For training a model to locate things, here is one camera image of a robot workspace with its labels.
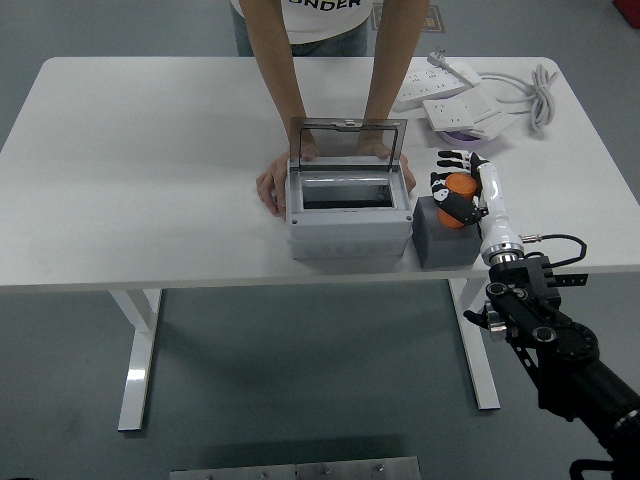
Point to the person's right hand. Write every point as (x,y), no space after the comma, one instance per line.
(270,185)

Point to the person's left hand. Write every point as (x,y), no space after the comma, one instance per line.
(409,175)

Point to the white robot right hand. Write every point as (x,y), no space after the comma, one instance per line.
(492,210)

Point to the orange cylindrical battery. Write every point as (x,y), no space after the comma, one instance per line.
(460,186)

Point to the grey electrical enclosure box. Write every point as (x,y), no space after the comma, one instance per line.
(345,230)

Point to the person's left forearm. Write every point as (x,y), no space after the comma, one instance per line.
(392,65)

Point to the person's right forearm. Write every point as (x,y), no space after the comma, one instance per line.
(280,75)

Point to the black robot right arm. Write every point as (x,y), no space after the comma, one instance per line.
(565,345)

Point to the grey cube holder block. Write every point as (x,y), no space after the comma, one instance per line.
(445,247)

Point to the purple round dish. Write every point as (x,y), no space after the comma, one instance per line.
(462,140)

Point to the short white power strip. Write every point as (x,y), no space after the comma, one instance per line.
(450,115)

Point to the white socket panel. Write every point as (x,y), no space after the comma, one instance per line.
(492,127)

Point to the long white power strip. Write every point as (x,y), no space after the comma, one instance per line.
(430,85)

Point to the black table control panel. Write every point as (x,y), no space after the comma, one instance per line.
(575,281)

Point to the white table leg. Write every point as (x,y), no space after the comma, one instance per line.
(137,375)
(482,360)

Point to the person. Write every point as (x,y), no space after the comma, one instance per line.
(320,20)

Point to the red crate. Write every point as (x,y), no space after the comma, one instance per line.
(630,12)

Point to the grey metal plate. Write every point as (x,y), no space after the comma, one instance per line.
(300,470)

